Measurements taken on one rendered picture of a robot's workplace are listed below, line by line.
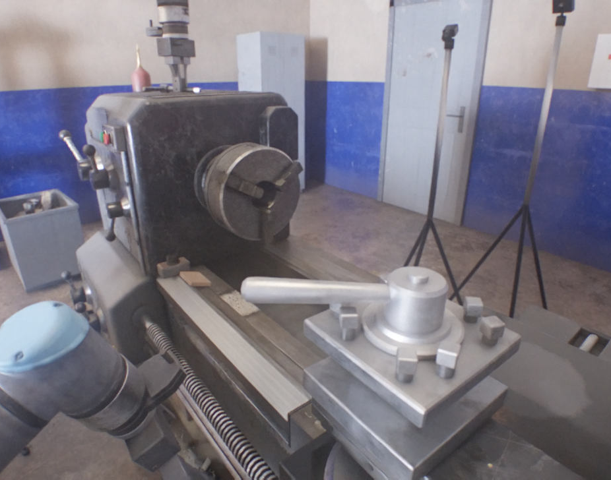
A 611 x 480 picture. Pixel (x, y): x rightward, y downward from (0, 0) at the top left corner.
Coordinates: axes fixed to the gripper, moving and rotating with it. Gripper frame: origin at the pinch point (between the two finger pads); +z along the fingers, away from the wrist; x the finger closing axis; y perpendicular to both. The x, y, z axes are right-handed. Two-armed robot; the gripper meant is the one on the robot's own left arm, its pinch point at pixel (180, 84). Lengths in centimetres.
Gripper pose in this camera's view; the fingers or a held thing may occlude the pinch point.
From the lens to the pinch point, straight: 133.1
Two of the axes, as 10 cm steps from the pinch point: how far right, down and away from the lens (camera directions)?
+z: 0.0, 9.2, 3.9
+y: 9.6, 1.1, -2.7
